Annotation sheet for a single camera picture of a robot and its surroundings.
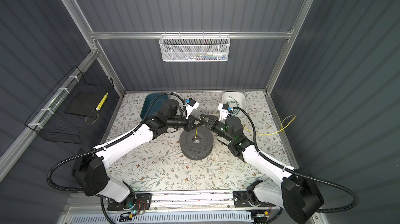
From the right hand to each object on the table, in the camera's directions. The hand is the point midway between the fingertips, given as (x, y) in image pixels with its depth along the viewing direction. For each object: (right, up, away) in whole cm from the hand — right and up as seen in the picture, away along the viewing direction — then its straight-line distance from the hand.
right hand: (201, 118), depth 74 cm
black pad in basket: (-57, +7, +1) cm, 58 cm away
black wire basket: (-63, -1, -9) cm, 64 cm away
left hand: (+1, -2, +1) cm, 3 cm away
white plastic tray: (+28, +13, +40) cm, 51 cm away
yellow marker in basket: (-51, +8, +4) cm, 52 cm away
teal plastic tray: (-32, +6, +34) cm, 47 cm away
